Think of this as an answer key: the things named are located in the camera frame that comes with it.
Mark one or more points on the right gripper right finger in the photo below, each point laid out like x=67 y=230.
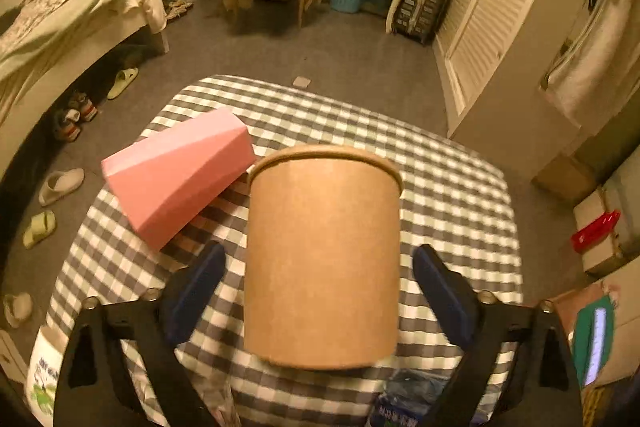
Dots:
x=541 y=388

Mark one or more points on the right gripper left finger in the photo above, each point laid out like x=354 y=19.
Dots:
x=94 y=384

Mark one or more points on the brown paper cup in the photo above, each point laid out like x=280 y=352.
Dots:
x=321 y=285

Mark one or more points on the white floral paper cup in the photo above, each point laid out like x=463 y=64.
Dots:
x=42 y=376

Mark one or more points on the pink hexagonal cup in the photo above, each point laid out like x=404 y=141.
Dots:
x=163 y=181

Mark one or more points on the green stool mat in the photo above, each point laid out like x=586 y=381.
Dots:
x=582 y=336

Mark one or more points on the smartphone with lit screen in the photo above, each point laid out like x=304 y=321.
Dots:
x=596 y=346

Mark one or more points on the white slipper near corner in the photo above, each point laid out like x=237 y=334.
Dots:
x=17 y=309

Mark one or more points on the blue labelled plastic bottle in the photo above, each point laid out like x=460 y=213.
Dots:
x=406 y=398

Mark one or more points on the red bottle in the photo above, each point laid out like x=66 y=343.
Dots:
x=595 y=232

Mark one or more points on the green slipper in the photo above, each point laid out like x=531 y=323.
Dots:
x=41 y=226

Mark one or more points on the cardboard box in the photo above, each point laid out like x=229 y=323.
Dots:
x=567 y=179

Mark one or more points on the gray checkered tablecloth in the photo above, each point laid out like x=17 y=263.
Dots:
x=452 y=200

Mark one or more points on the sneaker with red trim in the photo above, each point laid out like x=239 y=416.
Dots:
x=84 y=106

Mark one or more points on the pale slipper under bed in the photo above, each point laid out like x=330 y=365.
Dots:
x=122 y=81

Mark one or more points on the hanging white towel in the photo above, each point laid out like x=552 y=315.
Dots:
x=598 y=74

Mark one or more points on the bed with beige bedding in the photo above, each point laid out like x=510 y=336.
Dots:
x=50 y=44

